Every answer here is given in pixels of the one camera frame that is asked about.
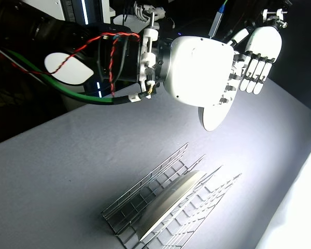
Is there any white plate with dark rim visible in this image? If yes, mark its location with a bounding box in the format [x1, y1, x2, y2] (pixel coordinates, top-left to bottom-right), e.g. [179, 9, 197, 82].
[136, 170, 207, 241]
[197, 88, 236, 132]

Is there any spare white robot hand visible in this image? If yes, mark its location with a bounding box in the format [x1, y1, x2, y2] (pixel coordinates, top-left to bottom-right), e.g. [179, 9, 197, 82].
[133, 1, 164, 23]

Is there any silver usb hub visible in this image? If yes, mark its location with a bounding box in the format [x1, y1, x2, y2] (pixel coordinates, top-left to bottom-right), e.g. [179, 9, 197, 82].
[208, 10, 223, 39]

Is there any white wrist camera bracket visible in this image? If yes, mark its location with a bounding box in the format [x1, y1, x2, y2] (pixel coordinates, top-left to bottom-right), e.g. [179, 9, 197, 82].
[137, 11, 162, 102]
[263, 8, 288, 29]

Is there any metal wire dish rack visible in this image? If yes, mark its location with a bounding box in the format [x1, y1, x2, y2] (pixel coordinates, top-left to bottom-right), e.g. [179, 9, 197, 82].
[101, 142, 242, 247]

